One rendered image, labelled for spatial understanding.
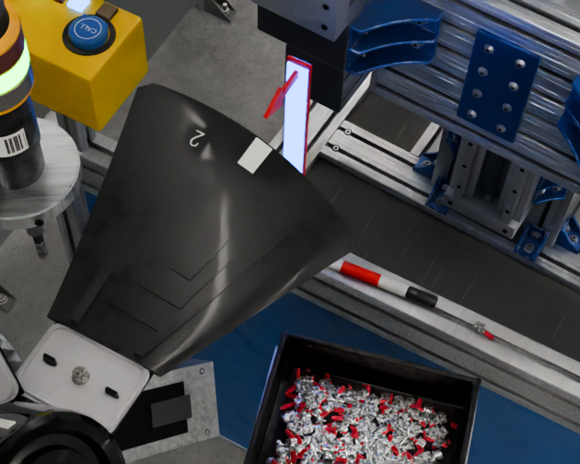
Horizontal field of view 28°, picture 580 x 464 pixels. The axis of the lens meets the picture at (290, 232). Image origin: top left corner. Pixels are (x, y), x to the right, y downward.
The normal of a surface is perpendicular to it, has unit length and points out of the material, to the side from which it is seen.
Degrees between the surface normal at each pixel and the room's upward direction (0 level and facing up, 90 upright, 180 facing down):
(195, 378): 50
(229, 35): 0
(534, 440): 90
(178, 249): 9
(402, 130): 0
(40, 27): 0
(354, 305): 90
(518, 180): 90
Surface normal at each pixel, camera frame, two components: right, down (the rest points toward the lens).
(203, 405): 0.69, -0.01
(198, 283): 0.21, -0.47
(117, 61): 0.88, 0.42
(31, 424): 0.41, -0.52
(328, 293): -0.48, 0.74
